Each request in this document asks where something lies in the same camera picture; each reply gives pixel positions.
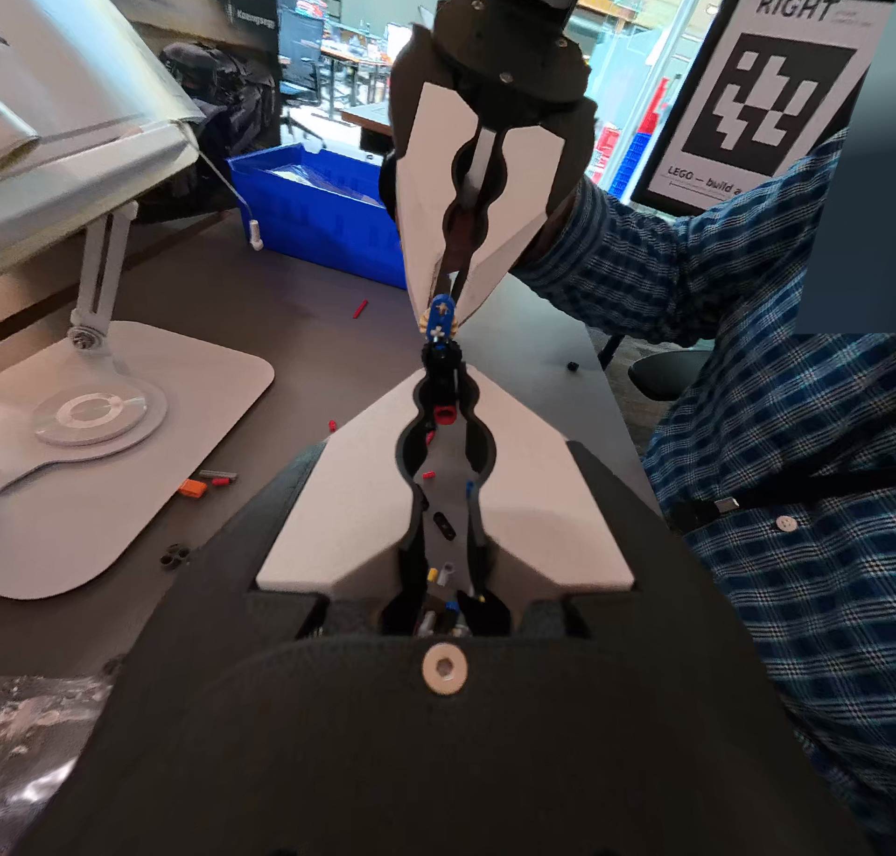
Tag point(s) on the short black lego liftarm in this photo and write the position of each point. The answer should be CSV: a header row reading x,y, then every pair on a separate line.
x,y
445,525

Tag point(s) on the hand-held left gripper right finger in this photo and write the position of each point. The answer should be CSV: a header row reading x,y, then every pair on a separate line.
x,y
553,520

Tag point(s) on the clear bags of lego parts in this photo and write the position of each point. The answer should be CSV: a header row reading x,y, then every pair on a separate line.
x,y
322,180

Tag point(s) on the small lego gear subassembly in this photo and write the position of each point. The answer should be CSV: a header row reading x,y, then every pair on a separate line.
x,y
442,373

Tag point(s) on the orange lego piece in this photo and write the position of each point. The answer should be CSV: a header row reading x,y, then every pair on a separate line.
x,y
192,488

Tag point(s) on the person's right forearm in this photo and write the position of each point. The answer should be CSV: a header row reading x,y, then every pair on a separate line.
x,y
630,268

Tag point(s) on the empty clear plastic bag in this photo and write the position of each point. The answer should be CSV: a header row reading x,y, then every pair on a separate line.
x,y
42,716

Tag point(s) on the person's torso in plaid shirt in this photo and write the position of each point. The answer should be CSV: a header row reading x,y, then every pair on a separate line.
x,y
805,590

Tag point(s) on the open lego instruction booklet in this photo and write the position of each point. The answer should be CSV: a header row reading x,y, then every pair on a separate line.
x,y
70,79

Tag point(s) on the person's right hand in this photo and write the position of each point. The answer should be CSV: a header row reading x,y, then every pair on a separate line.
x,y
549,240

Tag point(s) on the red and grey lego pin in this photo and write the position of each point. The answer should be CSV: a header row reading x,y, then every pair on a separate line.
x,y
218,478

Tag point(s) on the black lego set box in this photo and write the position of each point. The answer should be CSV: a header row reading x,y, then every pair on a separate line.
x,y
210,51

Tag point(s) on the long lego chassis assembly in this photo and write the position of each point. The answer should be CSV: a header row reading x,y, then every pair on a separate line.
x,y
448,607

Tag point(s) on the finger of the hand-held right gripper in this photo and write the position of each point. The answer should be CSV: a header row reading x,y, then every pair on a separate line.
x,y
427,184
528,198

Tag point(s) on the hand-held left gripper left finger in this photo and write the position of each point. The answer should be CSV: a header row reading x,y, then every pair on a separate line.
x,y
343,520

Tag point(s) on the white book stand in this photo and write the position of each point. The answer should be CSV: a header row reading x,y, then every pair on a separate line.
x,y
105,492

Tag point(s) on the blue plastic bin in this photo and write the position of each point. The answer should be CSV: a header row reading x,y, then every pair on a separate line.
x,y
315,219

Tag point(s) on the white paper sign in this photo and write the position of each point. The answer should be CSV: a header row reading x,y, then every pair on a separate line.
x,y
770,86

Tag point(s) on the dark grey lego connector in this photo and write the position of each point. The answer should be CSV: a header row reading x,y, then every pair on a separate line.
x,y
175,556

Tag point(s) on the black office chair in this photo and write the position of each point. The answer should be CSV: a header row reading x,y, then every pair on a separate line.
x,y
302,51
672,373

